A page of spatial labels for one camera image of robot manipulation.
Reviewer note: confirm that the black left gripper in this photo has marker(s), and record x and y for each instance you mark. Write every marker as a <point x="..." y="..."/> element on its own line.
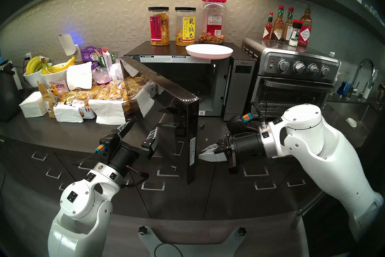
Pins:
<point x="124" y="157"/>

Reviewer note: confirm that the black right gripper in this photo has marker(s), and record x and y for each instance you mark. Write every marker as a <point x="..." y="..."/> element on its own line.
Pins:
<point x="248" y="146"/>

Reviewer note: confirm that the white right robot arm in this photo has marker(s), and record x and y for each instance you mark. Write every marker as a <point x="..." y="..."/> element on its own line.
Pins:
<point x="331" y="154"/>

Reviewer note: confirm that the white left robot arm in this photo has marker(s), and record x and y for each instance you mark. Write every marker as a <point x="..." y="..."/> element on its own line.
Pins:
<point x="79" y="199"/>

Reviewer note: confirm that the black microwave body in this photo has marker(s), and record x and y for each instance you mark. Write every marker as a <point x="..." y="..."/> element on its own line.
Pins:
<point x="240" y="93"/>

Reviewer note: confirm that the white round plate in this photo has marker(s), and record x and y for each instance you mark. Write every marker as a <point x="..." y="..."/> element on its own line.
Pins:
<point x="209" y="51"/>

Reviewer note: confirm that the yellow wrapped cake packs pile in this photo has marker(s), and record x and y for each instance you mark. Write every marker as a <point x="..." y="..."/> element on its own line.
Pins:
<point x="105" y="93"/>

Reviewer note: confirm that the white box French flag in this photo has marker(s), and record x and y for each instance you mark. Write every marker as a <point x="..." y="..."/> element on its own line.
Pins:
<point x="87" y="113"/>

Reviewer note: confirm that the dark lower cabinet run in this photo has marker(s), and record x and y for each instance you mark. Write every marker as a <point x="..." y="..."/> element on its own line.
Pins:
<point x="186" y="199"/>

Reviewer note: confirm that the white plastic forks bundle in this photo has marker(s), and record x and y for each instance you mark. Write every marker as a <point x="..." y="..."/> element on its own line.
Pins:
<point x="115" y="71"/>

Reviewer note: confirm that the clear cup of plastic spoons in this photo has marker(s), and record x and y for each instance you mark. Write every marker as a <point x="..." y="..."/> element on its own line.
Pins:
<point x="101" y="76"/>

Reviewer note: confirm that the small white paper napkin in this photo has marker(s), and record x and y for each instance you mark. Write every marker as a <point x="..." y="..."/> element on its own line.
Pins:
<point x="67" y="113"/>

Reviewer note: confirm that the black star knob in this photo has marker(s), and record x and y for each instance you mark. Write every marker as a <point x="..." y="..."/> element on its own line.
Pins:
<point x="143" y="230"/>
<point x="241" y="231"/>

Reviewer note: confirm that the draped white paper napkin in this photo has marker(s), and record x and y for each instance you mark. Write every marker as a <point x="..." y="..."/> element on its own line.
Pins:
<point x="79" y="75"/>

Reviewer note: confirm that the green red tea packets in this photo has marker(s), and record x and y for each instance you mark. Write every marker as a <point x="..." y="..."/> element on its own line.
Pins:
<point x="106" y="57"/>

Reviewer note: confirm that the pink Korean snack pack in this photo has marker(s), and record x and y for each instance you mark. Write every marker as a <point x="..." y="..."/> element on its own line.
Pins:
<point x="58" y="87"/>

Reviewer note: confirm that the purple biscotti bag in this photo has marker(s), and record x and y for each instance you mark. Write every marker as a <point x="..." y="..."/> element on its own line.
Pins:
<point x="88" y="54"/>

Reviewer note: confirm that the brown paper snack bag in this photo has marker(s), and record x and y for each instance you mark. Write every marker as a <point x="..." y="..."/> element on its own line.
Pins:
<point x="48" y="99"/>

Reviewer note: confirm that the white fruit bowl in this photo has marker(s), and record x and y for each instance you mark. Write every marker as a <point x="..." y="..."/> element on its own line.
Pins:
<point x="57" y="76"/>
<point x="31" y="78"/>

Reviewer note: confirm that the ripe yellow banana bunch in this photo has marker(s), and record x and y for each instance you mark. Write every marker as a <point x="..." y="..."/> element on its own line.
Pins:
<point x="60" y="67"/>

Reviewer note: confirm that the snack jar red label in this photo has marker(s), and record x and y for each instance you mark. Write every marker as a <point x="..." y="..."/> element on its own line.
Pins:
<point x="158" y="29"/>

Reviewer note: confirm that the white napkin stack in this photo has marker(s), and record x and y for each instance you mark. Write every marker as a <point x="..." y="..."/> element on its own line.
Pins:
<point x="32" y="105"/>

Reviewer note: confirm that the stainless steel toaster oven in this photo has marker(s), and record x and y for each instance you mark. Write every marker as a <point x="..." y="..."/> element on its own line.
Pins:
<point x="288" y="63"/>

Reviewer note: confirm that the snack jar yellow label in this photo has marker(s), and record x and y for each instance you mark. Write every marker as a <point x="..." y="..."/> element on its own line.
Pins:
<point x="185" y="29"/>

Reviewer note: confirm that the greenish yellow banana bunch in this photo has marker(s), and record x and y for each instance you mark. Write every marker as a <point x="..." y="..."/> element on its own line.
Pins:
<point x="31" y="65"/>

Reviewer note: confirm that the steel sink basin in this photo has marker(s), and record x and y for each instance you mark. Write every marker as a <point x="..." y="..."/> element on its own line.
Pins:
<point x="340" y="112"/>

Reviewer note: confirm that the small red hot sauce bottle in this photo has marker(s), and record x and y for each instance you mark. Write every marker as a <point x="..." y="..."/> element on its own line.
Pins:
<point x="267" y="32"/>

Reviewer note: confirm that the clear jar red lid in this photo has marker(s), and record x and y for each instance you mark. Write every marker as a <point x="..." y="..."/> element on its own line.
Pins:
<point x="213" y="18"/>

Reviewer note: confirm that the large orange hot sauce bottle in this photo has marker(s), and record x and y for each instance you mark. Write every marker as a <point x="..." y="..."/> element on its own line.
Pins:
<point x="305" y="32"/>

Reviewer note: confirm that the small silver round knob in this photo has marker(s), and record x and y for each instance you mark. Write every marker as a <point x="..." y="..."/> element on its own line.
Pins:
<point x="331" y="54"/>

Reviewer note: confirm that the chrome kitchen faucet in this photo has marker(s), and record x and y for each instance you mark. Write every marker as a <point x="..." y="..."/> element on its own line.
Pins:
<point x="356" y="77"/>

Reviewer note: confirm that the white soap dispenser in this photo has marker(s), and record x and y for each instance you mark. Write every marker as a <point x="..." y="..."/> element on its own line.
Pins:
<point x="366" y="92"/>

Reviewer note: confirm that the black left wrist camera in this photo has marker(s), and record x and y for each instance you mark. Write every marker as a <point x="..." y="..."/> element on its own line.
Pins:
<point x="108" y="140"/>

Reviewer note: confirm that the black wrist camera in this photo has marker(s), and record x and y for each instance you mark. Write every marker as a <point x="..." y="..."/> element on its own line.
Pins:
<point x="108" y="140"/>
<point x="237" y="125"/>

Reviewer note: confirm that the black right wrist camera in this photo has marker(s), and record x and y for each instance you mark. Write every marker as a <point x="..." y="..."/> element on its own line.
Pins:
<point x="237" y="125"/>

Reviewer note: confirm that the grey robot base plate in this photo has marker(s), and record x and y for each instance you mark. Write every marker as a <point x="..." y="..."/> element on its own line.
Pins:
<point x="210" y="252"/>

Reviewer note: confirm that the white wall outlet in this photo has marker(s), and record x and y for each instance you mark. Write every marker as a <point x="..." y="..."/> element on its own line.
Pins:
<point x="77" y="53"/>
<point x="28" y="56"/>

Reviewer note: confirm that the white plug-in wall device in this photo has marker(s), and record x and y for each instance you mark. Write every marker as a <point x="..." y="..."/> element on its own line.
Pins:
<point x="66" y="44"/>

